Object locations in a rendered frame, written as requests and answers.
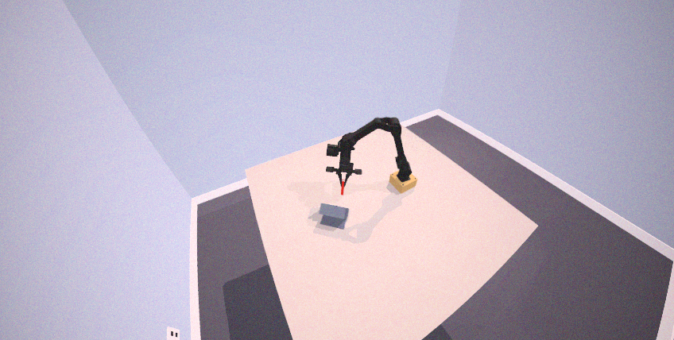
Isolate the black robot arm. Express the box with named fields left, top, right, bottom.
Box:
left=326, top=118, right=412, bottom=182

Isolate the dark grey panel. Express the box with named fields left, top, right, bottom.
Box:
left=319, top=203, right=350, bottom=230

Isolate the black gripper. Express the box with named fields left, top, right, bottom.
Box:
left=326, top=156, right=362, bottom=187

